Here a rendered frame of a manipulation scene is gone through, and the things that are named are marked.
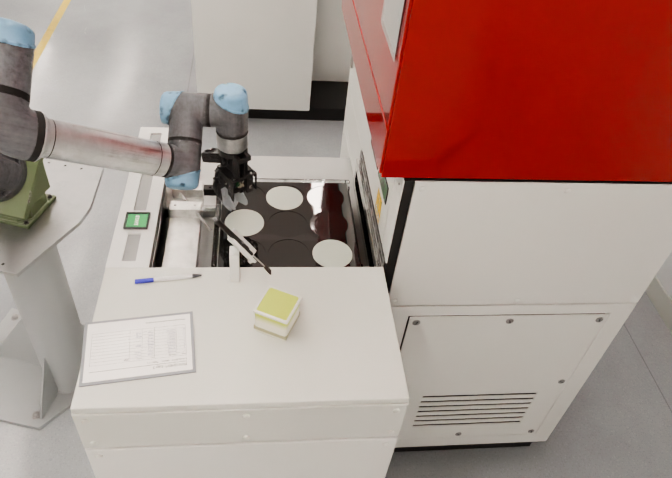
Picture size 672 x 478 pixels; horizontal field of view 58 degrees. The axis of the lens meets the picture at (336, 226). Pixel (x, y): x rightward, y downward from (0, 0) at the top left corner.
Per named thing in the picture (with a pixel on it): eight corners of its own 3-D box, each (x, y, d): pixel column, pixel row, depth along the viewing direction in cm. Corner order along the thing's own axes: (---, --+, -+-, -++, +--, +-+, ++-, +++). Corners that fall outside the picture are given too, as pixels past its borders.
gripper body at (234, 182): (231, 202, 148) (230, 162, 140) (213, 183, 153) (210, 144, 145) (257, 190, 152) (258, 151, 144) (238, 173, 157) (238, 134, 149)
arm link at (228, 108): (212, 79, 137) (250, 81, 138) (214, 120, 144) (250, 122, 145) (207, 97, 131) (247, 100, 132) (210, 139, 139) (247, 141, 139)
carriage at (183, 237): (204, 196, 170) (204, 188, 168) (194, 295, 144) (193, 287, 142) (175, 195, 169) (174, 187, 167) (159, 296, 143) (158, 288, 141)
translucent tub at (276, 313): (300, 317, 128) (302, 296, 123) (286, 344, 122) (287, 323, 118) (268, 305, 129) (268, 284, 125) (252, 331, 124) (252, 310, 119)
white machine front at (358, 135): (350, 123, 210) (365, 10, 183) (386, 306, 151) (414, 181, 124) (341, 122, 210) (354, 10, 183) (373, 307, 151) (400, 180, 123)
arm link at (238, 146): (209, 128, 142) (239, 118, 146) (210, 144, 145) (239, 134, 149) (227, 144, 138) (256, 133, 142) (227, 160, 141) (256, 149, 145)
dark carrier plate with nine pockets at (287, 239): (346, 184, 173) (346, 183, 173) (360, 274, 148) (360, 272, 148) (223, 182, 169) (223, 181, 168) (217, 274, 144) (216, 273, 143)
